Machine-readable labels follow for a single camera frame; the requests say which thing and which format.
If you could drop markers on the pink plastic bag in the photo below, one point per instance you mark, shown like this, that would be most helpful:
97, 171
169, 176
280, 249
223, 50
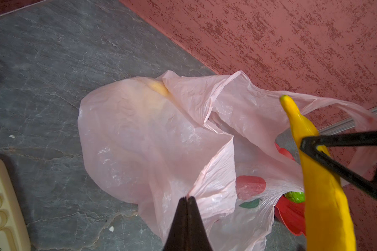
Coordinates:
216, 143

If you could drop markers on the yellow fake banana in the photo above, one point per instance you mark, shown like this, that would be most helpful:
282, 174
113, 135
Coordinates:
329, 226

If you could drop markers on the green fake fruit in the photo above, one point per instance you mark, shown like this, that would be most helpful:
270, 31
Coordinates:
295, 197

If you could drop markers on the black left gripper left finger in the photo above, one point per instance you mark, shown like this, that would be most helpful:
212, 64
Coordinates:
176, 240

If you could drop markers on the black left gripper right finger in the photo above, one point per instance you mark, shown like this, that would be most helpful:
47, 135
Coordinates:
197, 237

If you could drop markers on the orange fake fruit in bag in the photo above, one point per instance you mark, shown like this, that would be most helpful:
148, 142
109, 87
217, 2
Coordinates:
155, 92

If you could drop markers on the yellow calculator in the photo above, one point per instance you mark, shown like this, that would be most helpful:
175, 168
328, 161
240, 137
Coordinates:
13, 231

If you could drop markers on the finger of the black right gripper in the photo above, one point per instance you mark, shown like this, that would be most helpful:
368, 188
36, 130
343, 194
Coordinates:
309, 146

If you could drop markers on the red flower-shaped plastic plate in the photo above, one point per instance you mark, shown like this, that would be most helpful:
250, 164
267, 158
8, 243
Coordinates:
291, 214

